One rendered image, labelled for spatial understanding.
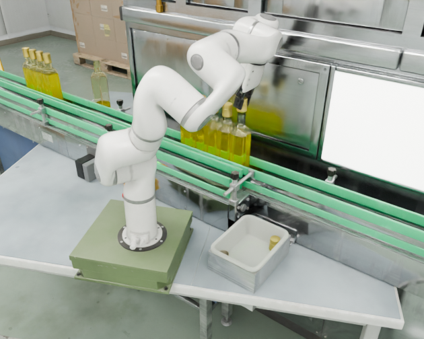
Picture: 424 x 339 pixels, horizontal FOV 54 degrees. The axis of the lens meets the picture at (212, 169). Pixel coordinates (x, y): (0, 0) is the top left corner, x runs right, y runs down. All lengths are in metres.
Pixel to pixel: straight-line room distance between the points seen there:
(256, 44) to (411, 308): 1.12
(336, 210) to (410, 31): 0.55
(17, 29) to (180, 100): 6.81
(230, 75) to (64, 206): 0.98
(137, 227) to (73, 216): 0.42
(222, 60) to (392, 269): 0.80
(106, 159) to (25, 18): 6.75
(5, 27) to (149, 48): 5.84
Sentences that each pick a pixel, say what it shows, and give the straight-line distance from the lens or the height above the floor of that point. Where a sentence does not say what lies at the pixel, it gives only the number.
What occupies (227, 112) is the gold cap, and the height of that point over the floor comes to 1.14.
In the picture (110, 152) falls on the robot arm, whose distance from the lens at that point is 1.04.
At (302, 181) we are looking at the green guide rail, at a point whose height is 0.94.
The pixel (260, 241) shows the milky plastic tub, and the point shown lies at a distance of 1.43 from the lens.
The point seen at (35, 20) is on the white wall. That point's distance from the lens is 7.82.
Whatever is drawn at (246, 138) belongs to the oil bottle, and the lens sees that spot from 1.43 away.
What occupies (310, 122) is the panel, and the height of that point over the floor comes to 1.11.
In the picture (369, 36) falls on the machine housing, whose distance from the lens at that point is 1.33.
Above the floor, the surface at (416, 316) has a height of 0.47.
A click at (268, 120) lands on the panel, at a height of 1.08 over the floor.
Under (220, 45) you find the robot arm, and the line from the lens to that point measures 0.99.
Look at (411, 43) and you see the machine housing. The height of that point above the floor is 1.41.
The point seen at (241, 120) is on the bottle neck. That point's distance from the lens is 1.41.
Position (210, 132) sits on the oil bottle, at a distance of 1.49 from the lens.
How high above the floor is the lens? 1.70
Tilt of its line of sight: 31 degrees down
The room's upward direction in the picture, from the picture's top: straight up
